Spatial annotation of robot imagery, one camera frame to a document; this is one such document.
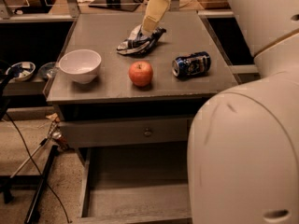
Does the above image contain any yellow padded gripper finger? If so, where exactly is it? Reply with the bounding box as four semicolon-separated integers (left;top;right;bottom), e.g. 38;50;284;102
141;0;171;35

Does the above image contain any blue chip bag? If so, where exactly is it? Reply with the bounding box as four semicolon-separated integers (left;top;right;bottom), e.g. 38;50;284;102
116;25;166;55

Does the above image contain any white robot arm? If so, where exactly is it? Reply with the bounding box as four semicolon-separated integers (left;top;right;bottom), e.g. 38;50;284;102
187;0;299;224

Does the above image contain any grey wooden drawer cabinet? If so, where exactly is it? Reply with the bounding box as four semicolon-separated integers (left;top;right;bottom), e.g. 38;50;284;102
47;11;237;224

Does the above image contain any closed grey top drawer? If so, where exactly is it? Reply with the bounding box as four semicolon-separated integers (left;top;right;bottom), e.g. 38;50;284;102
61;117;192;148

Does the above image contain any open grey middle drawer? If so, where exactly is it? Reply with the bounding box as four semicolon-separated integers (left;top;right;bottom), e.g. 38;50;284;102
75;142;192;224

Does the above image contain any black monitor stand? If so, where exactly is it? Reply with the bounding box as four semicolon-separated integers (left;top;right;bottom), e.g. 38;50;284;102
88;0;141;12

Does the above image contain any blue soda can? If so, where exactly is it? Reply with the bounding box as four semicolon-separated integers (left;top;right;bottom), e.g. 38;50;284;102
172;51;211;77

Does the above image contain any red apple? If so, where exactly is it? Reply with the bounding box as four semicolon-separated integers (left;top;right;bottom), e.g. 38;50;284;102
128;61;153;87

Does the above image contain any white ceramic bowl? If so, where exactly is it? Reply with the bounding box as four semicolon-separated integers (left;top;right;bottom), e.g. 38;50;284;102
58;49;102;84

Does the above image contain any small dark glass bowl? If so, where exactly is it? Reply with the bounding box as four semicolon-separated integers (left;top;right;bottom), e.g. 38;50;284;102
37;62;58;80

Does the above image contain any small bowl with items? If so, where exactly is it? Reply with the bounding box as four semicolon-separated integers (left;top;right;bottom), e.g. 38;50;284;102
6;62;36;82

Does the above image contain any silver rod tool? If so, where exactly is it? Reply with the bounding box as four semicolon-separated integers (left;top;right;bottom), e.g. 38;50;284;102
9;121;58;179

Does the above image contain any black metal stand base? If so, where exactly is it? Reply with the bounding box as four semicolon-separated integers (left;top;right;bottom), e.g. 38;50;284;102
0;145;58;224

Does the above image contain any black floor cable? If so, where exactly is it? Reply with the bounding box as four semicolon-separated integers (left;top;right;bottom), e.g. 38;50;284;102
0;107;73;224

